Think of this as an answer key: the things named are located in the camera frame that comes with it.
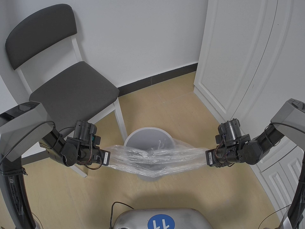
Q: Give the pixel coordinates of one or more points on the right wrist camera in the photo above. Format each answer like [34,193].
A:
[220,130]

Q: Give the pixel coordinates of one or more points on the white trash bin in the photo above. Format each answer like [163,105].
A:
[143,137]

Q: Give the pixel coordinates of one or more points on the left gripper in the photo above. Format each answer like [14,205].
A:
[95,156]

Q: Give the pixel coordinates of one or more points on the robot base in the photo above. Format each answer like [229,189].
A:
[133,221]

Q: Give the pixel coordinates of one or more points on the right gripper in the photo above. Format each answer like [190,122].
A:
[221,157]

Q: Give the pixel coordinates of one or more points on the white wardrobe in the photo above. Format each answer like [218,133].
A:
[238,56]

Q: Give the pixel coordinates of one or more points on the grey padded white chair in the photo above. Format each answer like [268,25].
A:
[71,92]

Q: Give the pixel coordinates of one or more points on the clear plastic bag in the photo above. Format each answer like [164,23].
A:
[143,156]

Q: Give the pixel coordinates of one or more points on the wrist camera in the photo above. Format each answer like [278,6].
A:
[220,130]
[93,130]

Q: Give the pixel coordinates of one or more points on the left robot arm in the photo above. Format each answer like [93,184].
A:
[21,127]

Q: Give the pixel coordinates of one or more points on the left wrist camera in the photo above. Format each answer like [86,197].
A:
[93,130]

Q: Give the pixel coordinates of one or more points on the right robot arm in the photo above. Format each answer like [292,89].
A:
[286,123]

